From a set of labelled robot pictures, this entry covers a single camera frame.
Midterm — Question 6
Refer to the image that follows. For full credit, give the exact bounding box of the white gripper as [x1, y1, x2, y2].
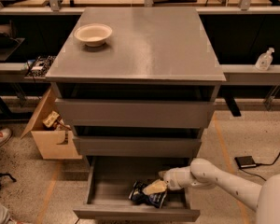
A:
[143, 166, 192, 195]

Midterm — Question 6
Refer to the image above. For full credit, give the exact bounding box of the blue chip bag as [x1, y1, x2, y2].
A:
[129, 181, 167, 208]

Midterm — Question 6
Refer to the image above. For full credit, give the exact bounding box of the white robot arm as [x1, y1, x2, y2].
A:
[143, 158, 280, 224]

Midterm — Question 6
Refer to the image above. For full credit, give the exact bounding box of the grey bottom drawer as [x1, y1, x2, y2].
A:
[74, 156, 200, 222]

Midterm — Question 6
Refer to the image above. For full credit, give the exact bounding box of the grey drawer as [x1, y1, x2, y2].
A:
[73, 136, 201, 158]
[74, 156, 200, 222]
[55, 99, 214, 128]

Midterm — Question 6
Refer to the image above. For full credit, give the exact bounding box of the grey middle drawer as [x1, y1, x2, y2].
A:
[73, 136, 201, 158]

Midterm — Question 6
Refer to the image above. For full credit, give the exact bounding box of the grey drawer cabinet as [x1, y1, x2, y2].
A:
[46, 7, 225, 169]

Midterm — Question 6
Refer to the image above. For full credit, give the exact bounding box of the grey top drawer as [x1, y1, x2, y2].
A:
[55, 99, 214, 128]

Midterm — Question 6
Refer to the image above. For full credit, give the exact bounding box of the black foot pedal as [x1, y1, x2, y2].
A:
[234, 156, 257, 169]

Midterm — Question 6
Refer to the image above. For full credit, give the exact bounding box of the cardboard box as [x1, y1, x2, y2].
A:
[21, 88, 82, 160]

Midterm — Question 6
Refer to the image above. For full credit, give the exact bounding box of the snack pack in box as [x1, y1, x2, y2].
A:
[42, 111, 62, 130]

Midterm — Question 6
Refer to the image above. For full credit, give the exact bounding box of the hand sanitizer bottle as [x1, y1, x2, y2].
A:
[255, 48, 274, 71]

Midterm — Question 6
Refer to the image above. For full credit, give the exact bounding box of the white bowl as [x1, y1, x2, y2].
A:
[74, 23, 113, 47]

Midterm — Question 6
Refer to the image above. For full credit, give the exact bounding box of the long metal workbench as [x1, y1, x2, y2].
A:
[0, 7, 280, 82]

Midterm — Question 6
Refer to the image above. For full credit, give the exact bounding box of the patterned notebook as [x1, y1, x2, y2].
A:
[26, 55, 55, 77]

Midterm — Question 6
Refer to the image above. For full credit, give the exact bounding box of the black pedal cable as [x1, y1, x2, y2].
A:
[240, 141, 280, 182]

